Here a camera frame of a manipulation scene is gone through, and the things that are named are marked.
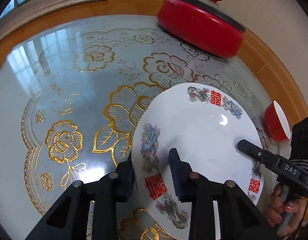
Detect person's right hand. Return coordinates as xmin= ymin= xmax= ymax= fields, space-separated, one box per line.
xmin=265 ymin=184 xmax=308 ymax=239

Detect red electric cooking pot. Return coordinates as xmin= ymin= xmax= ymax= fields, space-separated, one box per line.
xmin=157 ymin=0 xmax=245 ymax=59

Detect red bowl white inside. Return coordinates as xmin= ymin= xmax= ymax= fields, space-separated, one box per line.
xmin=264 ymin=101 xmax=291 ymax=142

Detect white plate red characters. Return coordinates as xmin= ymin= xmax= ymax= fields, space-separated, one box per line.
xmin=131 ymin=83 xmax=263 ymax=239

